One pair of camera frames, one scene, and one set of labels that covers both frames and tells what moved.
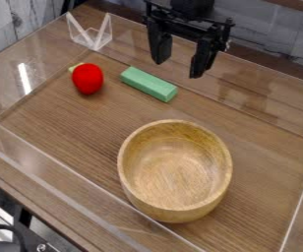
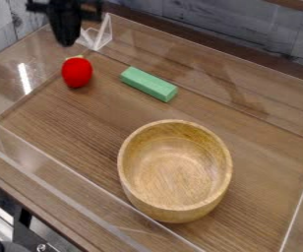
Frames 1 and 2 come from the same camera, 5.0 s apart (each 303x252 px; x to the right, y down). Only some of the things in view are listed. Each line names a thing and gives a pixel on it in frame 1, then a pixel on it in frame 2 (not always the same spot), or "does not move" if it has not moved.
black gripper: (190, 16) → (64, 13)
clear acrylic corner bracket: (91, 37) does not move
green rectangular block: (148, 84) does not move
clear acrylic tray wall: (142, 159) does not move
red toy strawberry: (87, 77) → (76, 71)
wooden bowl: (175, 166) does not move
